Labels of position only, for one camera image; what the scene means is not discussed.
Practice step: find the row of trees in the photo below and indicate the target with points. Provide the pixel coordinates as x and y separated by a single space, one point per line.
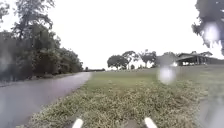
33 50

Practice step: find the low building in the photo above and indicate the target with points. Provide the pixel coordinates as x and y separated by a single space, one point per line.
196 59

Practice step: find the grey asphalt path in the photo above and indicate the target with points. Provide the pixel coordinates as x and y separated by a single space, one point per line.
30 96

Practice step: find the robot's own part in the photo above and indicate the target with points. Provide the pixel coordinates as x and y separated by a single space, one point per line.
77 123
150 123

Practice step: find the grass field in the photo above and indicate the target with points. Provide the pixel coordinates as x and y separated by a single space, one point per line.
133 96

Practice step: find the tree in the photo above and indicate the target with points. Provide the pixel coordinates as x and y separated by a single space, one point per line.
148 56
130 55
117 61
210 15

